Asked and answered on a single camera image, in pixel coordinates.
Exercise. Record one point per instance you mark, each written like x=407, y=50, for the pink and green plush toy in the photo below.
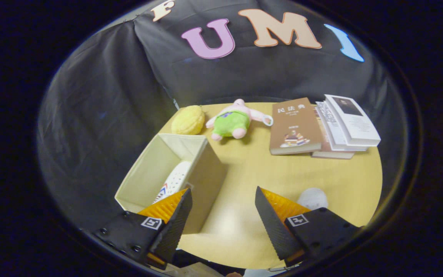
x=231, y=123

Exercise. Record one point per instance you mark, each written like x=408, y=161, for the beige fabric storage box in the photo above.
x=148, y=173

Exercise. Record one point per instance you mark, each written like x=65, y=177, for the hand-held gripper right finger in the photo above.
x=271, y=227

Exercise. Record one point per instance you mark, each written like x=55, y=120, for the yellow lemon toy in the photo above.
x=188, y=120

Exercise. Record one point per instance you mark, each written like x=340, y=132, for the grey patterned book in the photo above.
x=327, y=119

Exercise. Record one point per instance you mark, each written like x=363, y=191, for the white book with dark photo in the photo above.
x=354, y=123

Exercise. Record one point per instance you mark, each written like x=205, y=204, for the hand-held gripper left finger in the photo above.
x=173, y=227

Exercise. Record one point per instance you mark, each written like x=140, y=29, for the white shoe with striped sides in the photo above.
x=313, y=197
x=177, y=177

